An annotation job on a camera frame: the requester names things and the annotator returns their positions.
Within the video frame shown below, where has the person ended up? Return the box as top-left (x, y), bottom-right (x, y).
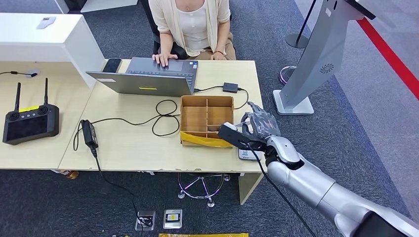
top-left (148, 0), bottom-right (237, 68)

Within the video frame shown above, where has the long looped black cable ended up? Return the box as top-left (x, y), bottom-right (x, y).
top-left (72, 87), bottom-right (250, 152)

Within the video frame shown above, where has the yellow tape strip on box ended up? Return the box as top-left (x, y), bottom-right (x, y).
top-left (180, 131), bottom-right (232, 149)

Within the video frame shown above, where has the grey white card reader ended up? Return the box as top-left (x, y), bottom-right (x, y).
top-left (238, 149), bottom-right (264, 162)

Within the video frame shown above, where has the yellow floor tape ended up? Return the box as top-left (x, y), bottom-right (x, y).
top-left (159, 233), bottom-right (250, 237)

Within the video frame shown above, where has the white furniture panel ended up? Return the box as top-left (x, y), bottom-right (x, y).
top-left (54, 0), bottom-right (138, 14)

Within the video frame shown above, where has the black stanchion pole with base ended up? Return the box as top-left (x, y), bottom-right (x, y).
top-left (285, 0), bottom-right (318, 49)

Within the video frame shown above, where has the chrome stool base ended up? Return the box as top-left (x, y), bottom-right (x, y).
top-left (177, 173), bottom-right (231, 208)

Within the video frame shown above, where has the chrome ring base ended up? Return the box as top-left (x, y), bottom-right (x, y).
top-left (279, 65), bottom-right (297, 86)

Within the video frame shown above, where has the grey laptop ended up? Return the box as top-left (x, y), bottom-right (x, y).
top-left (85, 57), bottom-right (199, 98)

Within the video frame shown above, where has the silver kiosk stand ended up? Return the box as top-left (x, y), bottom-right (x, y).
top-left (272, 0), bottom-right (377, 116)

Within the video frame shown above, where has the red barrier belt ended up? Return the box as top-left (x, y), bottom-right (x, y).
top-left (357, 17), bottom-right (419, 100)

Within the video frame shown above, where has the silver floor socket box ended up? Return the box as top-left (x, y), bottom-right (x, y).
top-left (163, 209), bottom-right (183, 230)

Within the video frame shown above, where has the pale wooden desk leg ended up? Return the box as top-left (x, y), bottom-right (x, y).
top-left (238, 172), bottom-right (264, 206)

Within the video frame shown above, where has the black mains power cord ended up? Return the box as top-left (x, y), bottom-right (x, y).
top-left (89, 147), bottom-right (155, 230)

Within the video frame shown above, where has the black office chair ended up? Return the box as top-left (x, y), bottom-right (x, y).
top-left (140, 0), bottom-right (233, 60)

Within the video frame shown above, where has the black smartphone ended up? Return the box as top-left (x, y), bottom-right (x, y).
top-left (102, 58), bottom-right (123, 74)

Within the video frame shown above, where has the black power adapter brick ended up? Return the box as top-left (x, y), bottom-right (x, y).
top-left (81, 120), bottom-right (99, 150)

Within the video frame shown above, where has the wooden divided box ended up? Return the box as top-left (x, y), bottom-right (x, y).
top-left (180, 95), bottom-right (235, 149)

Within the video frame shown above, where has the white counter block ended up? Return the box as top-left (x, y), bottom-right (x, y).
top-left (0, 12), bottom-right (106, 88)

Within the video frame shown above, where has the person's right hand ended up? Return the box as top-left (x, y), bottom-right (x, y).
top-left (152, 53), bottom-right (179, 68)

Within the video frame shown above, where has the thin black plug cable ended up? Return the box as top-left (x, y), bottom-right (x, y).
top-left (0, 71), bottom-right (38, 78)

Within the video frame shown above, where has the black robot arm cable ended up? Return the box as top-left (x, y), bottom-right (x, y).
top-left (244, 142), bottom-right (317, 237)

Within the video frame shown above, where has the black remote controller with antennas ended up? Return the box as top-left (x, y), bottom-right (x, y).
top-left (2, 78), bottom-right (60, 146)

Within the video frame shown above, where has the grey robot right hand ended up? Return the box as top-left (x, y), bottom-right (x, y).
top-left (240, 101), bottom-right (282, 145)

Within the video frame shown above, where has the small grey flat device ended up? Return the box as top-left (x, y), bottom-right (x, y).
top-left (36, 16), bottom-right (56, 30)

